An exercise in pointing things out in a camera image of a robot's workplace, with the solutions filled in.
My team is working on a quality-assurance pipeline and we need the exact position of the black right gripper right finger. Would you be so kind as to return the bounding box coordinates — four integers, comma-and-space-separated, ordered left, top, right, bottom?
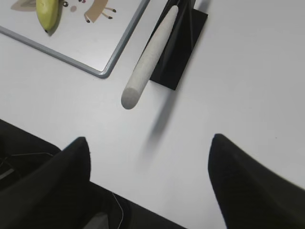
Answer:
208, 134, 305, 229

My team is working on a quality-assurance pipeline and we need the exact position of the grey-rimmed deer cutting board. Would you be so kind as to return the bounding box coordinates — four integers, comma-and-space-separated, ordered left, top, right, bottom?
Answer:
0, 0, 148, 78

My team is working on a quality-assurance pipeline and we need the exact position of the yellow plastic banana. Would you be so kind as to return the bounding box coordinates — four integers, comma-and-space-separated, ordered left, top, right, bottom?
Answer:
36, 0, 59, 32

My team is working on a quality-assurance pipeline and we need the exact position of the black knife stand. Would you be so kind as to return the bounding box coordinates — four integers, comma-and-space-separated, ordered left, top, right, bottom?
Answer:
150, 0, 208, 90

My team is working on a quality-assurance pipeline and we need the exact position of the white-handled kitchen knife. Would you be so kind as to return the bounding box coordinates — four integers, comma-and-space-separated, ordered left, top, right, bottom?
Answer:
121, 5, 178, 110

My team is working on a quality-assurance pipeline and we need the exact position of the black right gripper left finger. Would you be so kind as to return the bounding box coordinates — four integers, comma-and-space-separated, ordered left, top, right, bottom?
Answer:
0, 137, 91, 229

